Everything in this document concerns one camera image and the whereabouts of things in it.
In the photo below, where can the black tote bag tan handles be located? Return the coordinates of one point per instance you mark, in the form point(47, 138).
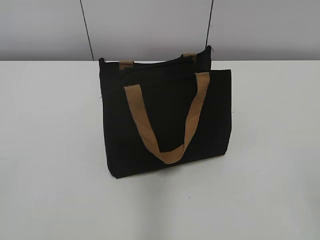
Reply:
point(159, 115)

